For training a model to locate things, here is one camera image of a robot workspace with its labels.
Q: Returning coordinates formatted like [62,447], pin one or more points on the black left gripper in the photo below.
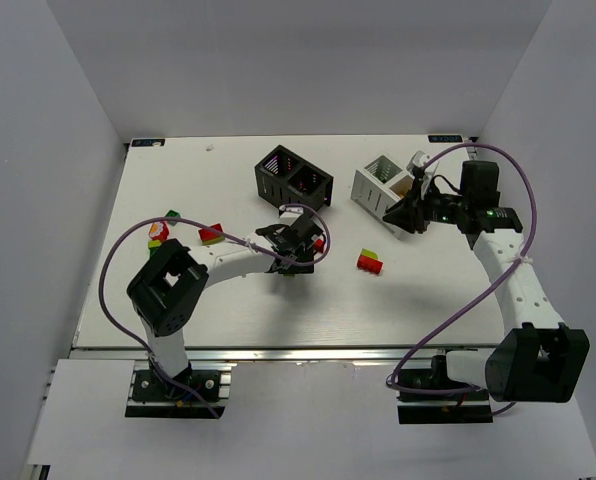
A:
[288,238]

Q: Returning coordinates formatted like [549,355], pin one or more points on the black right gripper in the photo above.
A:
[419,206]

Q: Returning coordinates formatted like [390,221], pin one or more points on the red lego with lime top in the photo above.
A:
[368,261]

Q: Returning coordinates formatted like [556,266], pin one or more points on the green square lego brick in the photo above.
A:
[172,217]

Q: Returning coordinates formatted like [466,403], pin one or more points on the green lime small lego stack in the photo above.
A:
[153,246]

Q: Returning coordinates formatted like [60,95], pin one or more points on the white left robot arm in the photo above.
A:
[166,290]

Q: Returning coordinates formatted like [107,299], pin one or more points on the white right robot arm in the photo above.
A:
[540,358]

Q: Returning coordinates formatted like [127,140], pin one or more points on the white two-slot container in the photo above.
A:
[382,183]

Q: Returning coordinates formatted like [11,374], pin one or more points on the black two-slot container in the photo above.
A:
[283,177]

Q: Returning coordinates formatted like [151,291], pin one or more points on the blue label sticker right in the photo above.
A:
[444,138]

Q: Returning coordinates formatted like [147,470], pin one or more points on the blue label sticker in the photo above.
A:
[147,142]
[444,138]

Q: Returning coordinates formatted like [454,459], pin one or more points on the red and lime lego stack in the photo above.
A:
[211,235]

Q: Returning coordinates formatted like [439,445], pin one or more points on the red flower lego piece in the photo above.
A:
[158,232]

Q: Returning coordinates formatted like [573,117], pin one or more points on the blue label sticker left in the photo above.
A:
[147,142]

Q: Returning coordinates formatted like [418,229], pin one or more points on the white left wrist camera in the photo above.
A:
[289,214]

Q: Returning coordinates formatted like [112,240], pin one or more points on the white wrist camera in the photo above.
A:
[289,214]
[423,167]

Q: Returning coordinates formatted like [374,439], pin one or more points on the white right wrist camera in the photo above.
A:
[423,167]

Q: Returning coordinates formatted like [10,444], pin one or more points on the aluminium table edge rail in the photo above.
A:
[232,355]

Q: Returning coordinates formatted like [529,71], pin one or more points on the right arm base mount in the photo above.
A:
[450,390]

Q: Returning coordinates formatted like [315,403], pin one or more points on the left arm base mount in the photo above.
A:
[150,397]

